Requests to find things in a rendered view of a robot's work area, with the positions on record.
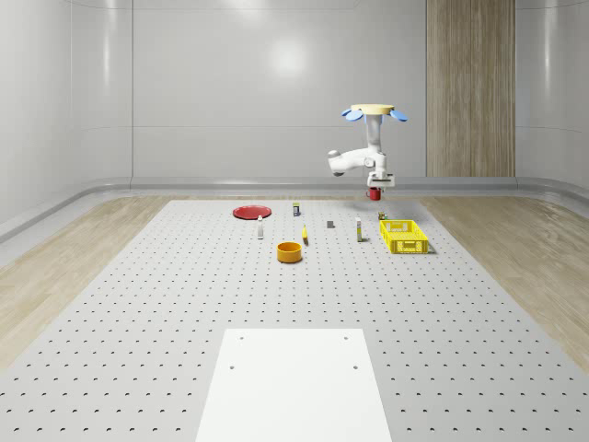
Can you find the red plate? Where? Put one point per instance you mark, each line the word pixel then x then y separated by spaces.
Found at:
pixel 252 212

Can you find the flat-sided can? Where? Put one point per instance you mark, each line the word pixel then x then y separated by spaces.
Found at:
pixel 296 210

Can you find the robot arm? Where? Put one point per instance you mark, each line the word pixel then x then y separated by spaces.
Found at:
pixel 352 159

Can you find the yellow and white box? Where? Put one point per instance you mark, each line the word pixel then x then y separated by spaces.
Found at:
pixel 358 230

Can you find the small white bottle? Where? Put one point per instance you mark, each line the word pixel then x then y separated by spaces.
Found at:
pixel 260 230

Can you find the banana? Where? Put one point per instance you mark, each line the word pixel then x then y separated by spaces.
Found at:
pixel 305 236

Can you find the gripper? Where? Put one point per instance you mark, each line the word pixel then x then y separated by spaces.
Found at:
pixel 382 179

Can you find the yellow bowl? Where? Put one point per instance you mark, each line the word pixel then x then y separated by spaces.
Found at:
pixel 289 255

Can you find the white board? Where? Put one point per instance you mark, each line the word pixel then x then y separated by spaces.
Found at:
pixel 294 391

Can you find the yellow basket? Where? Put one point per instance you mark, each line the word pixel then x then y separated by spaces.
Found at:
pixel 407 246

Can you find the red mug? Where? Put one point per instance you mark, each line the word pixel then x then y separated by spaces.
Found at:
pixel 375 195

